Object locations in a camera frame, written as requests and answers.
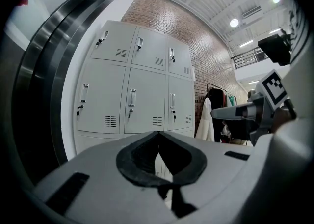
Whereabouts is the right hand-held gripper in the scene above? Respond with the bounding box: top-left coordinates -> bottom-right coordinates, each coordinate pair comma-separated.
210,69 -> 288,145

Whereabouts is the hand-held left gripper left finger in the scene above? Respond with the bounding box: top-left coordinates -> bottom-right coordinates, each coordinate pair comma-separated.
34,131 -> 183,224

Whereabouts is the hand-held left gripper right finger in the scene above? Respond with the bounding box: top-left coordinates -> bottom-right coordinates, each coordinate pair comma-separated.
158,131 -> 257,224

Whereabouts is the grey metal locker cabinet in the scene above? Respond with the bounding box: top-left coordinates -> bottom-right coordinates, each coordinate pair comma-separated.
73,20 -> 196,182

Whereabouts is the grey locker door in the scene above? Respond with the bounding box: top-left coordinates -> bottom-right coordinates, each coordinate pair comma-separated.
124,67 -> 166,135

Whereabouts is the person's right hand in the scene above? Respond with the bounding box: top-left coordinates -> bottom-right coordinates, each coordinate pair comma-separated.
271,106 -> 293,132

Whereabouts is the black hanging garment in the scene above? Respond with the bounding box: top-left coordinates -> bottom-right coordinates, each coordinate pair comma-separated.
208,87 -> 231,143

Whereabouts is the white hanging coat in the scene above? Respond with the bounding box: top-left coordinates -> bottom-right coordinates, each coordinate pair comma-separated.
194,96 -> 216,142

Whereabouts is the black clothes rack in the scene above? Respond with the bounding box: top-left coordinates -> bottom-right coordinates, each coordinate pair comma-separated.
206,82 -> 238,101

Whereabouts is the black balcony railing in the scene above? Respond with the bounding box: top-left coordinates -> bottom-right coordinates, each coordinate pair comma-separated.
230,46 -> 270,70

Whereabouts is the ceiling air vent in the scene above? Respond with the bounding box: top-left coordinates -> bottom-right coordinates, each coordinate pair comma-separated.
241,5 -> 262,20

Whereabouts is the steel elevator door frame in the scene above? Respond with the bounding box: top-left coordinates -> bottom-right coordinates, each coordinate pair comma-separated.
11,0 -> 138,177

